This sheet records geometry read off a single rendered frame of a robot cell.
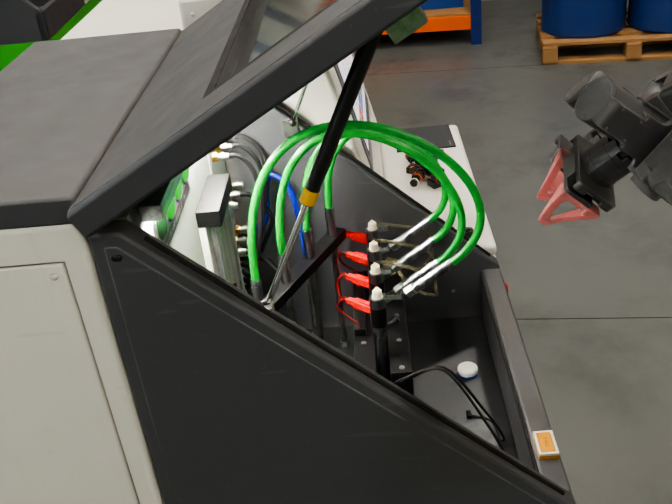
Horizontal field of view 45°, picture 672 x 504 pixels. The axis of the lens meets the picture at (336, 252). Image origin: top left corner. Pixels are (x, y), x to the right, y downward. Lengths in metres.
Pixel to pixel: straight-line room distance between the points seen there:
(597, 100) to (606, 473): 1.76
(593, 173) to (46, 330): 0.71
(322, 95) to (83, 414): 0.78
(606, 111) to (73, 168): 0.63
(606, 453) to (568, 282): 0.97
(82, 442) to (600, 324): 2.39
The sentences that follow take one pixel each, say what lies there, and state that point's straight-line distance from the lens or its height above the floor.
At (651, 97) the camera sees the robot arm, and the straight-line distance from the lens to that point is 1.31.
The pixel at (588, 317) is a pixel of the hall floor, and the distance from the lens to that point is 3.26.
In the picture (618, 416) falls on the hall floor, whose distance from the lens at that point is 2.83.
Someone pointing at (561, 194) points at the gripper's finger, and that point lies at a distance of 1.10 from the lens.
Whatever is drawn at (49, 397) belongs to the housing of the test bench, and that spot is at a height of 1.22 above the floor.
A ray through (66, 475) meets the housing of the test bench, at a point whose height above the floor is 1.08.
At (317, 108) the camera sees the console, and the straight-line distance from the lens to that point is 1.60.
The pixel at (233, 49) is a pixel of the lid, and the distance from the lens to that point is 1.08.
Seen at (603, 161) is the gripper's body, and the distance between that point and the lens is 1.10.
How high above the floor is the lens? 1.87
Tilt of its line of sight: 30 degrees down
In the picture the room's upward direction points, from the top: 6 degrees counter-clockwise
